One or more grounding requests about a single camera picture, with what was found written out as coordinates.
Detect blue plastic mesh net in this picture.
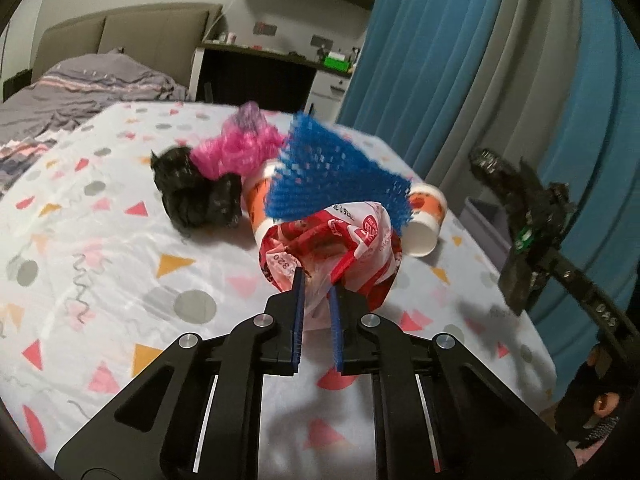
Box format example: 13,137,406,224
263,110,414,234

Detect printed tablecloth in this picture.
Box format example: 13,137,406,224
0,100,559,480

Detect grey bin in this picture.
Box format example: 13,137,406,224
462,196,517,274

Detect white desk with dark top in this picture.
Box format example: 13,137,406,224
190,40,354,114

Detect black plastic bag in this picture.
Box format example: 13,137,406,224
150,146,244,234

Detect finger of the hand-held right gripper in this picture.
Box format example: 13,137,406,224
469,147,540,221

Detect person's right hand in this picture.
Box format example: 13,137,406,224
585,345,626,423

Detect grey curtain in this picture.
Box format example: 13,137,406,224
425,0,593,211

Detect beige bed headboard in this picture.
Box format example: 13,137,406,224
30,3,224,86

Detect grey striped duvet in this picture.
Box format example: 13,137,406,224
0,51,192,192

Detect pink plastic bag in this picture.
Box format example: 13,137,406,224
191,101,287,182

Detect blue curtain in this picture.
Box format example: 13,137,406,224
525,0,640,341
337,0,513,186

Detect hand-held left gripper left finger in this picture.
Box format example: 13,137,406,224
54,267,307,480

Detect orange and white paper cup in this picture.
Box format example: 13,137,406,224
400,182,448,259
242,159,282,249

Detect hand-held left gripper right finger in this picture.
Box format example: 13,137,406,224
327,284,577,480

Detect red and white plastic bag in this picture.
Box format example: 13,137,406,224
257,201,404,332

